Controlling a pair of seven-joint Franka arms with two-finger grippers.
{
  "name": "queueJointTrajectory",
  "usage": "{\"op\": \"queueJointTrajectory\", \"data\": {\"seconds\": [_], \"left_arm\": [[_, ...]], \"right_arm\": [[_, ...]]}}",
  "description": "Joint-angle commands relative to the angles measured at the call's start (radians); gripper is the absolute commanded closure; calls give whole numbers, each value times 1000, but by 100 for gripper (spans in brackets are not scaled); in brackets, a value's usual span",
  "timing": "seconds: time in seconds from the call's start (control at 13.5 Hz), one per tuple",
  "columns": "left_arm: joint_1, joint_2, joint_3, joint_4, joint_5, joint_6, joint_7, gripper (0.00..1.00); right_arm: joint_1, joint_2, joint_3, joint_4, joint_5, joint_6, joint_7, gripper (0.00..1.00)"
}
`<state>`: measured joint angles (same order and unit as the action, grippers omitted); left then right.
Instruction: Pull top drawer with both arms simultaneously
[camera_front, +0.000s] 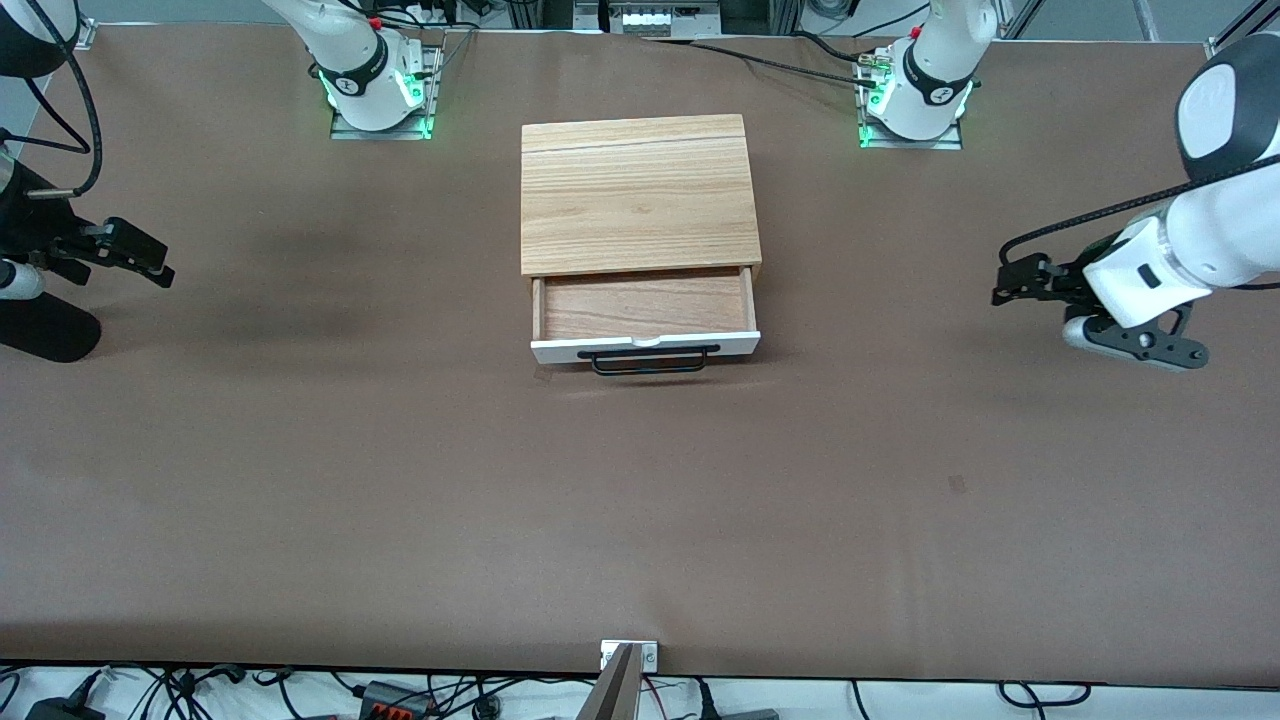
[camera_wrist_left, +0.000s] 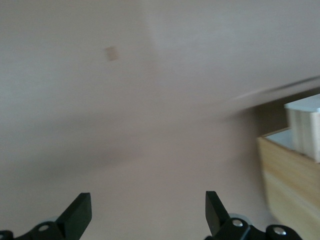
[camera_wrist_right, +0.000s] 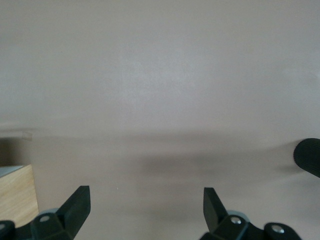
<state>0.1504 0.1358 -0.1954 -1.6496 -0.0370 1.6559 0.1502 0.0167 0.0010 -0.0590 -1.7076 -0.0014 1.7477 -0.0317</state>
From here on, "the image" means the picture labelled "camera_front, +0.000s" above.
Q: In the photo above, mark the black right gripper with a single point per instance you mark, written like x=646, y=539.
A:
x=30, y=222

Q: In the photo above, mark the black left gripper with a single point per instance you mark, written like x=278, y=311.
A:
x=1066, y=279

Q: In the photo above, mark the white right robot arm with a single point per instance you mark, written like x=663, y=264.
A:
x=355, y=75

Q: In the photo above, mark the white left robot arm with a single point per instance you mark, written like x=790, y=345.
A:
x=1220, y=230

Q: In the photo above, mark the wooden drawer cabinet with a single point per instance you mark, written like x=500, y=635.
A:
x=635, y=190

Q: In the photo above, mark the black oval object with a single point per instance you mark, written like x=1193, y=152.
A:
x=45, y=335

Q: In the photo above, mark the brown table cover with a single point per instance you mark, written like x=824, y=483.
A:
x=640, y=500

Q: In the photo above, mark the white socket strip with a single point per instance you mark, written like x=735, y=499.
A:
x=660, y=18

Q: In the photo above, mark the black power adapter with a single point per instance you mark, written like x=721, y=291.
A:
x=60, y=710

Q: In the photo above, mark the black orange connector box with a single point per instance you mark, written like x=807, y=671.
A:
x=395, y=698

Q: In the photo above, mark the metal table edge clamp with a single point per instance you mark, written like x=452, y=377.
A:
x=648, y=656

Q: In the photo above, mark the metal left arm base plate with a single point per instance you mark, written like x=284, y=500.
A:
x=950, y=142

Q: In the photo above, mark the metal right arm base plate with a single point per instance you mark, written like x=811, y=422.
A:
x=432, y=90

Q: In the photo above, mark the slanted metal post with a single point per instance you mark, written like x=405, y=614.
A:
x=612, y=695

